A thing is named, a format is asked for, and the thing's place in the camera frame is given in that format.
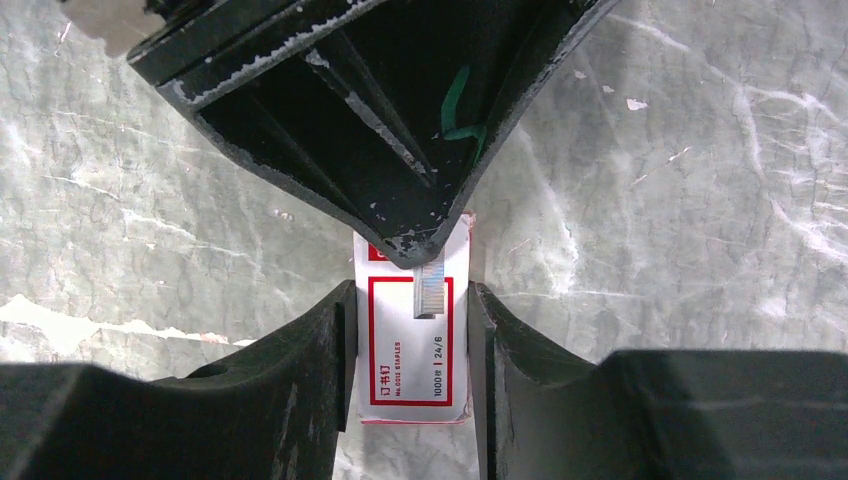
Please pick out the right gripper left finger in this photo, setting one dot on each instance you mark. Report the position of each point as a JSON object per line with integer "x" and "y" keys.
{"x": 272, "y": 410}

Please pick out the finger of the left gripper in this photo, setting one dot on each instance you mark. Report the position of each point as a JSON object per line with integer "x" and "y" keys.
{"x": 462, "y": 73}
{"x": 280, "y": 88}

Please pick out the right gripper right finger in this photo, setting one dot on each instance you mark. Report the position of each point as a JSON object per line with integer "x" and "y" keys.
{"x": 542, "y": 412}

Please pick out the silver staple strip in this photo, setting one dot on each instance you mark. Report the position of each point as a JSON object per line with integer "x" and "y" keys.
{"x": 429, "y": 290}

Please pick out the red white staple box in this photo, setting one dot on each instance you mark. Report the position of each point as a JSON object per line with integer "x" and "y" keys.
{"x": 412, "y": 361}

